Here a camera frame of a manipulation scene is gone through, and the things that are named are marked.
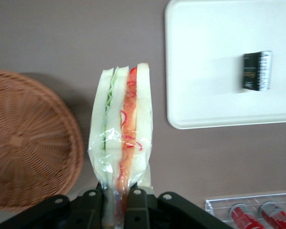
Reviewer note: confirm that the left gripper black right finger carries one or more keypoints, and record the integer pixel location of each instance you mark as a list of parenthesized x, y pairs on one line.
[(157, 212)]

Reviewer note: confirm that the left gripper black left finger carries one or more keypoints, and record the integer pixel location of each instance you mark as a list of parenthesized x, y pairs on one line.
[(81, 212)]

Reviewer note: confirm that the triangle sandwich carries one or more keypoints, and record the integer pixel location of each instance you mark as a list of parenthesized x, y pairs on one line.
[(119, 124)]

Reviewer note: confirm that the round wicker basket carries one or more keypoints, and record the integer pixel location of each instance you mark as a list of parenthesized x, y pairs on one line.
[(31, 143)]

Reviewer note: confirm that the cream plastic serving tray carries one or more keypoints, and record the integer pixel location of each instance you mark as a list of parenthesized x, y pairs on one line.
[(205, 71)]

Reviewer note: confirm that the clear acrylic bottle rack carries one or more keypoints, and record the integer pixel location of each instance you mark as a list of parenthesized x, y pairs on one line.
[(219, 202)]

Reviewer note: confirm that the red cola bottle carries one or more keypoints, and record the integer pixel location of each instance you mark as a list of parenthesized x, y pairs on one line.
[(276, 215), (243, 217)]

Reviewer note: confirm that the small black chocolate box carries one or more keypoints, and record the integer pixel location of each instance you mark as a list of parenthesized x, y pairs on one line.
[(255, 71)]

